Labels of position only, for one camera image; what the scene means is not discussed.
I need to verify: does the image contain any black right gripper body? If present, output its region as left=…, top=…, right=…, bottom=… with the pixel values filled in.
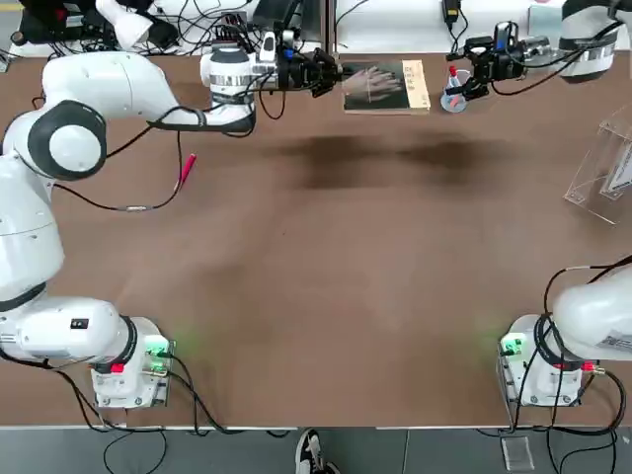
left=486, top=46, right=525, bottom=84

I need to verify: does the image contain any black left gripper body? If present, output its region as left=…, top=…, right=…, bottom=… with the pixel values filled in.
left=275, top=46, right=317, bottom=95

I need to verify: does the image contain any dark teal hand-cover book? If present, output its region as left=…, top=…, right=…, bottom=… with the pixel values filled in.
left=342, top=58, right=432, bottom=118

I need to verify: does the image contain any clear acrylic storage rack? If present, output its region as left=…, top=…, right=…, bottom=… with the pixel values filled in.
left=564, top=103, right=632, bottom=226

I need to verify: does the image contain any blue and white cover book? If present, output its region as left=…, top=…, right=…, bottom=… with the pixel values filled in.
left=599, top=145, right=632, bottom=198

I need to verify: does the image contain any clear plastic pen cup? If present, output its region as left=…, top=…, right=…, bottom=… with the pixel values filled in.
left=440, top=67, right=470, bottom=115

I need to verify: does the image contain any pink marker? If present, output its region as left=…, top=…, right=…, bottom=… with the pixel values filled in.
left=174, top=153, right=198, bottom=193

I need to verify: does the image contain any clear acrylic plate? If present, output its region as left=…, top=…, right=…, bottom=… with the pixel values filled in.
left=501, top=436, right=535, bottom=471

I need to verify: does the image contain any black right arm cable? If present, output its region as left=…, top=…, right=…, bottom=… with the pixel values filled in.
left=491, top=19, right=618, bottom=98

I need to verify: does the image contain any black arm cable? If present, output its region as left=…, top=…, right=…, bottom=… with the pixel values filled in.
left=46, top=88, right=287, bottom=214
left=491, top=19, right=618, bottom=98

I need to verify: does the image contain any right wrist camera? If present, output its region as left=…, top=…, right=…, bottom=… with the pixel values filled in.
left=494, top=21, right=519, bottom=50

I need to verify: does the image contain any aluminium divider post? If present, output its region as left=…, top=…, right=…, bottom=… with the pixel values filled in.
left=318, top=0, right=341, bottom=53

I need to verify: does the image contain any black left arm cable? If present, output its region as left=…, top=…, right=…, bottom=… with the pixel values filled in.
left=46, top=88, right=287, bottom=214

